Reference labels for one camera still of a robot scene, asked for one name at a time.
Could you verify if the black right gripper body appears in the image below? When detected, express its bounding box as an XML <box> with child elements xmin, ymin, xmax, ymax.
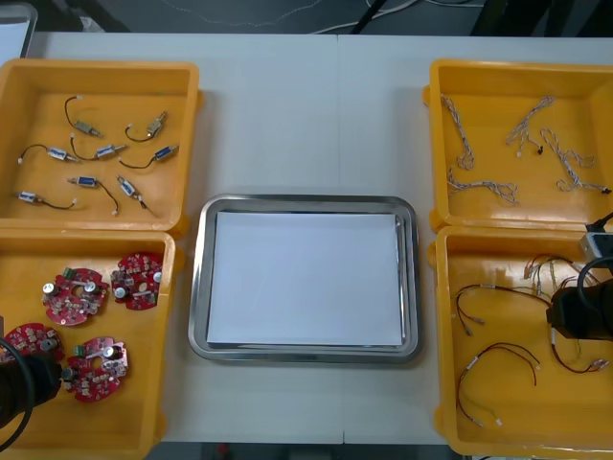
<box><xmin>546</xmin><ymin>282</ymin><xmax>613</xmax><ymax>342</ymax></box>

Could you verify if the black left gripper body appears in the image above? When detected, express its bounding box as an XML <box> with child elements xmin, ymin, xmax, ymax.
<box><xmin>0</xmin><ymin>357</ymin><xmax>63</xmax><ymax>423</ymax></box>

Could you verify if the round red circuit board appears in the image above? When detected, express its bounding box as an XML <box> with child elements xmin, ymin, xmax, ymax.
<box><xmin>110</xmin><ymin>252</ymin><xmax>165</xmax><ymax>311</ymax></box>
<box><xmin>41</xmin><ymin>266</ymin><xmax>110</xmax><ymax>327</ymax></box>
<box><xmin>60</xmin><ymin>336</ymin><xmax>130</xmax><ymax>404</ymax></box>
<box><xmin>0</xmin><ymin>323</ymin><xmax>66</xmax><ymax>365</ymax></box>

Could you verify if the yellow-orange plastic bin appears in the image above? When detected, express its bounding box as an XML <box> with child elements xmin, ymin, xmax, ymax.
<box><xmin>0</xmin><ymin>227</ymin><xmax>178</xmax><ymax>455</ymax></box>
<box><xmin>427</xmin><ymin>224</ymin><xmax>613</xmax><ymax>455</ymax></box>
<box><xmin>420</xmin><ymin>57</ymin><xmax>613</xmax><ymax>232</ymax></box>
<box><xmin>0</xmin><ymin>57</ymin><xmax>201</xmax><ymax>237</ymax></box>

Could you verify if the steel tray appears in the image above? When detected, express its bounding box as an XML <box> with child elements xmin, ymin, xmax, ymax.
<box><xmin>187</xmin><ymin>193</ymin><xmax>423</xmax><ymax>365</ymax></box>

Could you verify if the group of metal solenoids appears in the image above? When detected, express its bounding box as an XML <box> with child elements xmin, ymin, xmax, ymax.
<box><xmin>13</xmin><ymin>95</ymin><xmax>170</xmax><ymax>219</ymax></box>

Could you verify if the blue label metal solenoid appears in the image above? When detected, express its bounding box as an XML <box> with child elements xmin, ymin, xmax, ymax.
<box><xmin>118</xmin><ymin>145</ymin><xmax>181</xmax><ymax>170</ymax></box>

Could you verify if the white paper sheet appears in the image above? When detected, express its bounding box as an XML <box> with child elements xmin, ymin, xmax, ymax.
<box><xmin>205</xmin><ymin>211</ymin><xmax>404</xmax><ymax>348</ymax></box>

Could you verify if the white container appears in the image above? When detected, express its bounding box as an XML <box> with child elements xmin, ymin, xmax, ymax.
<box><xmin>0</xmin><ymin>2</ymin><xmax>38</xmax><ymax>59</ymax></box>

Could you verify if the red yellow wire harness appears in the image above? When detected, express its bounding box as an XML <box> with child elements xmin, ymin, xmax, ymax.
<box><xmin>524</xmin><ymin>253</ymin><xmax>604</xmax><ymax>296</ymax></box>

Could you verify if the red black green-yellow wire harness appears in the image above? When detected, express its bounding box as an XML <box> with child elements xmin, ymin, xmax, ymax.
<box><xmin>455</xmin><ymin>342</ymin><xmax>543</xmax><ymax>428</ymax></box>

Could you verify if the white twisted wire harness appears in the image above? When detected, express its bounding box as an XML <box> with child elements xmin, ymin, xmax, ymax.
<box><xmin>439</xmin><ymin>94</ymin><xmax>476</xmax><ymax>172</ymax></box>
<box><xmin>531</xmin><ymin>126</ymin><xmax>598</xmax><ymax>170</ymax></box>
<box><xmin>445</xmin><ymin>165</ymin><xmax>522</xmax><ymax>207</ymax></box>
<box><xmin>505</xmin><ymin>95</ymin><xmax>556</xmax><ymax>160</ymax></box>
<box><xmin>555</xmin><ymin>162</ymin><xmax>613</xmax><ymax>196</ymax></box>

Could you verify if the black stand post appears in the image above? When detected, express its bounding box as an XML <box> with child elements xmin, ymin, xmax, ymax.
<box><xmin>349</xmin><ymin>0</ymin><xmax>387</xmax><ymax>35</ymax></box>

